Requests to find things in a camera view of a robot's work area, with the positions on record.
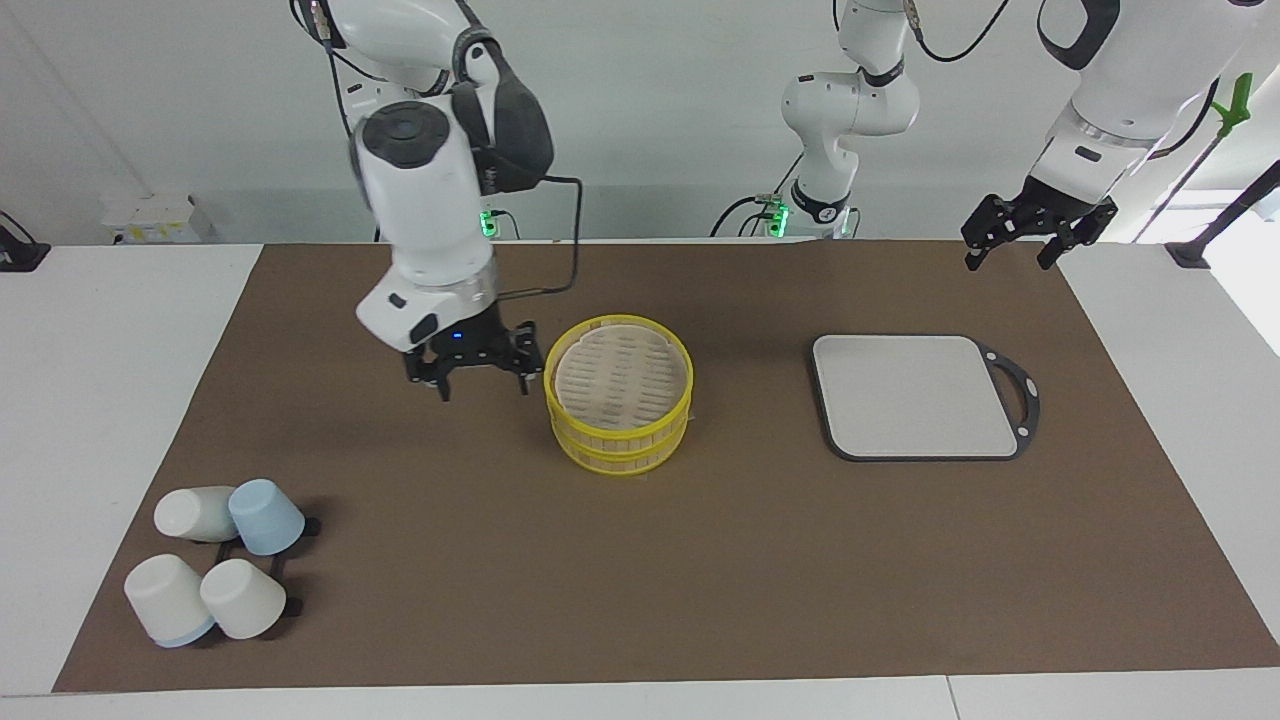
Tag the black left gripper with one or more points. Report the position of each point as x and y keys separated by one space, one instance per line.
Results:
x=1045 y=210

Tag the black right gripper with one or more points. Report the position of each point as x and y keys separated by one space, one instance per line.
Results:
x=475 y=342

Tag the yellow bamboo steamer lid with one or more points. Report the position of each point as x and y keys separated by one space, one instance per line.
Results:
x=620 y=372

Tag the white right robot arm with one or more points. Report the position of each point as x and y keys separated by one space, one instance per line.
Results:
x=430 y=200

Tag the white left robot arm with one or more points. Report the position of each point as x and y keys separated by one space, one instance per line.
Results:
x=1130 y=80

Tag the yellow bamboo steamer basket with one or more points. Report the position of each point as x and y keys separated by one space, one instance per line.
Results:
x=620 y=458

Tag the black stand with foot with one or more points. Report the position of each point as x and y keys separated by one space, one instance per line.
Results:
x=1215 y=225

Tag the brown table mat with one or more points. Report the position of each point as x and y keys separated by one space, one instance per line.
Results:
x=500 y=560

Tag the grey cutting board black rim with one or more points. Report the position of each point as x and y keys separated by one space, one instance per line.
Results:
x=900 y=400

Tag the green tipped thin pole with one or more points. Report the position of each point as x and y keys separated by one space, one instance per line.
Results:
x=1235 y=105

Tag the light blue cup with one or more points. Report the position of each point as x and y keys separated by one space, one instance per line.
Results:
x=265 y=517

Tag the white cup lying sideways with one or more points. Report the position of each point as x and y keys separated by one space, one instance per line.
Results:
x=190 y=513

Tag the plain white cup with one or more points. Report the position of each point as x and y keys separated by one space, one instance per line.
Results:
x=243 y=598

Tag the white cardboard box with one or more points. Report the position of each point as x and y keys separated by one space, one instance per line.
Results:
x=160 y=218

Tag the white cup blue rim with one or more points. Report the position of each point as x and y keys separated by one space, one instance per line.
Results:
x=165 y=598

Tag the black clamp foot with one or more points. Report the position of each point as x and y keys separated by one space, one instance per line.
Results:
x=20 y=253

